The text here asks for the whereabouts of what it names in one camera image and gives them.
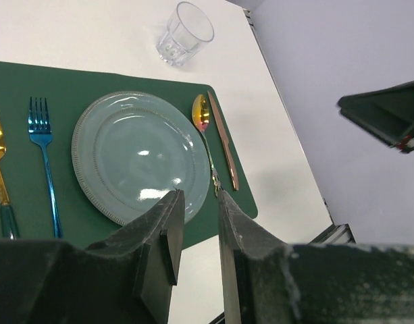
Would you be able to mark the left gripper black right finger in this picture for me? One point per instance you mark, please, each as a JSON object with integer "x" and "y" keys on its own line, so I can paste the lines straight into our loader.
{"x": 266, "y": 280}

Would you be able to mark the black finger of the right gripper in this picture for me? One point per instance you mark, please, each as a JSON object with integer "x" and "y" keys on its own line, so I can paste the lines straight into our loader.
{"x": 386, "y": 114}

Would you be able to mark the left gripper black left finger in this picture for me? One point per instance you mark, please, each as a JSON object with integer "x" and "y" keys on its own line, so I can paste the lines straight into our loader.
{"x": 126, "y": 278}

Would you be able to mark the teal ceramic plate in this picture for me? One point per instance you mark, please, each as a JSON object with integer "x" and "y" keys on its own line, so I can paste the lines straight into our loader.
{"x": 129, "y": 149}

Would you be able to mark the gold fork with green handle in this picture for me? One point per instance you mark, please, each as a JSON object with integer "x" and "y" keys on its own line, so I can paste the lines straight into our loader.
{"x": 9, "y": 225}

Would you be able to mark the dark green placemat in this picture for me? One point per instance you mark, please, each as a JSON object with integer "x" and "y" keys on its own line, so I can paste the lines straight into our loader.
{"x": 68, "y": 94}

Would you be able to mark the rose gold knife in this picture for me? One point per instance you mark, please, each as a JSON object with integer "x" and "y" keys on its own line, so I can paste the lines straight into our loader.
{"x": 225, "y": 142}

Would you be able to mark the blue metal fork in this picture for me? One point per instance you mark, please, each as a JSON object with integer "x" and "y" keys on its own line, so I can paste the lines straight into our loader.
{"x": 40, "y": 133}

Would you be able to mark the iridescent gold spoon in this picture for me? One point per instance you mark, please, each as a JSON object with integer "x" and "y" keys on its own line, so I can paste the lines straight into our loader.
{"x": 200, "y": 118}

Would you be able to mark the clear drinking glass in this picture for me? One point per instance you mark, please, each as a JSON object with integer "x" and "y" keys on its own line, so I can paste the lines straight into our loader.
{"x": 187, "y": 31}

